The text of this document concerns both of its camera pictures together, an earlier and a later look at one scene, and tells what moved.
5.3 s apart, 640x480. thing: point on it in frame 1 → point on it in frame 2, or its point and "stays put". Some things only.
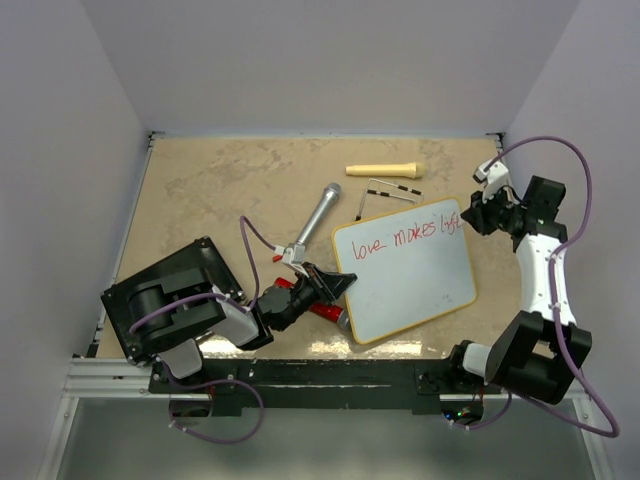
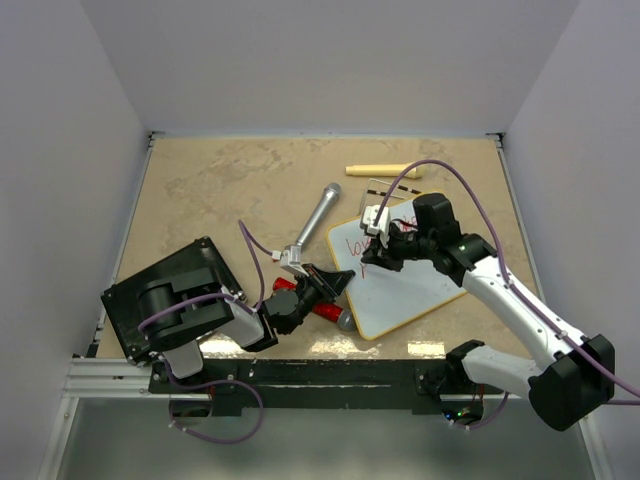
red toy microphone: [324, 310] stays put
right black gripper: [477, 218] → [390, 262]
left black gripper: [326, 285] stays put
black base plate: [328, 387] stays put
